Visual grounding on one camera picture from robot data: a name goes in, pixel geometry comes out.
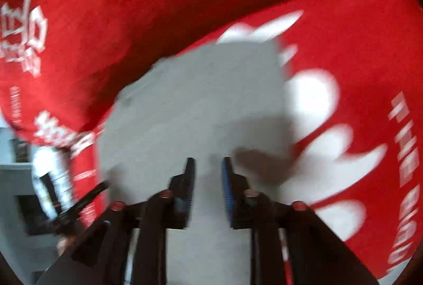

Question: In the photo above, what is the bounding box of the grey knit sweater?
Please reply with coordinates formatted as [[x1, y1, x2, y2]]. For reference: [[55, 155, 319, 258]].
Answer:
[[99, 41, 292, 284]]

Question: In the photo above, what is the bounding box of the dark bedside cabinet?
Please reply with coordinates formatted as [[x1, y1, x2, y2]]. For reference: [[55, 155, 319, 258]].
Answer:
[[15, 195, 54, 236]]

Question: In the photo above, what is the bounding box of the white floral folded cloth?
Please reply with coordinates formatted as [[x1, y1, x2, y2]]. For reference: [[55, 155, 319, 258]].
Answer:
[[31, 146, 74, 220]]

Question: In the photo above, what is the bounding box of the red wedding pillow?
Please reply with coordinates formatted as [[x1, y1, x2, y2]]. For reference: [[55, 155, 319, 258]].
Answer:
[[1, 0, 281, 147]]

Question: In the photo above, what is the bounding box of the red wedding bed cover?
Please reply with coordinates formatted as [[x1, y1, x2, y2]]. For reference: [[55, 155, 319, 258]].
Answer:
[[69, 0, 423, 281]]

